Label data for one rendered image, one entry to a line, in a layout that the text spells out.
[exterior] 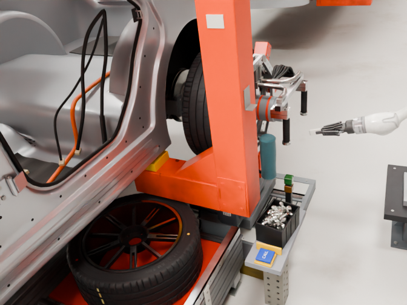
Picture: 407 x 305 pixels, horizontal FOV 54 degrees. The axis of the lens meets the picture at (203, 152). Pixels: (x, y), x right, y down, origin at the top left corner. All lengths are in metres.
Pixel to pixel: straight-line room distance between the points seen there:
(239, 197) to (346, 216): 1.08
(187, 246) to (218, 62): 0.86
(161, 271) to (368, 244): 1.34
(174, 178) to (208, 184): 0.19
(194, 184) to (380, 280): 1.16
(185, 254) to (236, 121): 0.66
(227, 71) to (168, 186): 0.78
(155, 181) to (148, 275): 0.54
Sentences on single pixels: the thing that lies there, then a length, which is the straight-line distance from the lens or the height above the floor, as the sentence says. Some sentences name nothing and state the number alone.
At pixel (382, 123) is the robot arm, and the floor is 0.81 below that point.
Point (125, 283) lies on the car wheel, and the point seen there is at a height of 0.50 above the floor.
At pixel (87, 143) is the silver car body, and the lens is 2.19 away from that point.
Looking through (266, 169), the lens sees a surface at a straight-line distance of 2.24.
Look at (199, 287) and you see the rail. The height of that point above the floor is 0.39.
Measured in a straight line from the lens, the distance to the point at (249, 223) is 2.51.
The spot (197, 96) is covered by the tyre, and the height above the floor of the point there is 1.02.
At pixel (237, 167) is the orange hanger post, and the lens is 1.81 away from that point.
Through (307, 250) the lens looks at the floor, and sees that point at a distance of 2.55.
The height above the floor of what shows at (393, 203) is 0.30.
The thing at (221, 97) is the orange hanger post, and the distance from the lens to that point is 1.66.
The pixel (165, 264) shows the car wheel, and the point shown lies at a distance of 1.85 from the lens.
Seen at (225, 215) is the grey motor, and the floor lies 0.31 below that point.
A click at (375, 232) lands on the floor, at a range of 2.73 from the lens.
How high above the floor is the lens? 1.84
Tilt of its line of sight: 32 degrees down
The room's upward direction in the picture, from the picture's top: 8 degrees counter-clockwise
